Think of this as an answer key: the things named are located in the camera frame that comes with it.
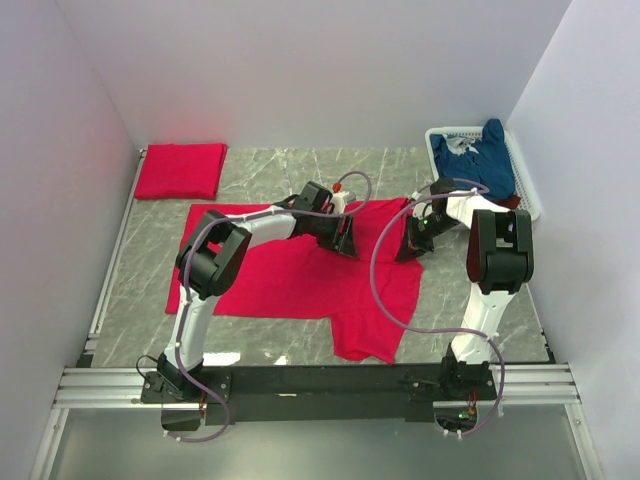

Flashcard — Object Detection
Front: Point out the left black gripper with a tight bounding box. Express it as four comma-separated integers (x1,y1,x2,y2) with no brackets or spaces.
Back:
309,211,357,259

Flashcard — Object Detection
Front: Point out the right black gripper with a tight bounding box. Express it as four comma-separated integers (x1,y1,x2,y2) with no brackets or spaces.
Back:
395,213,461,264

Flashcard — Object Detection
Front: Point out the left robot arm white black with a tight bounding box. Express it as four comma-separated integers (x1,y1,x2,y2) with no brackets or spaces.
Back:
156,181,357,402

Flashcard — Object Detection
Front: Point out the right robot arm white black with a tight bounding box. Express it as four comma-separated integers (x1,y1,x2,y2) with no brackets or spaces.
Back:
395,177,534,399

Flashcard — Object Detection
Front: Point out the blue t-shirt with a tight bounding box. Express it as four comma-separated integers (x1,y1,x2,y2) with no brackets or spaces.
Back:
429,119,516,201

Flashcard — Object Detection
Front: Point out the dark red t-shirt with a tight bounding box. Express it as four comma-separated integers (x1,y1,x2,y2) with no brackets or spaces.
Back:
494,194,521,210

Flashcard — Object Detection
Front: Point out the white plastic basket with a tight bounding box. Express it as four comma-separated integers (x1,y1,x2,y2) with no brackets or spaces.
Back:
424,126,541,222

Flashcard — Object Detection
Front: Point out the folded red t-shirt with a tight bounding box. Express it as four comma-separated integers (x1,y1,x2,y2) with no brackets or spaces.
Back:
134,143,228,200

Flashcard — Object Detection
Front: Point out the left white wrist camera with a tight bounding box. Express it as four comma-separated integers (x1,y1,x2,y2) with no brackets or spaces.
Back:
328,182,356,214

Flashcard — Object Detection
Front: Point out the aluminium rail frame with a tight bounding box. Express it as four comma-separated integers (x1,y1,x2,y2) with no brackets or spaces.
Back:
29,149,606,480

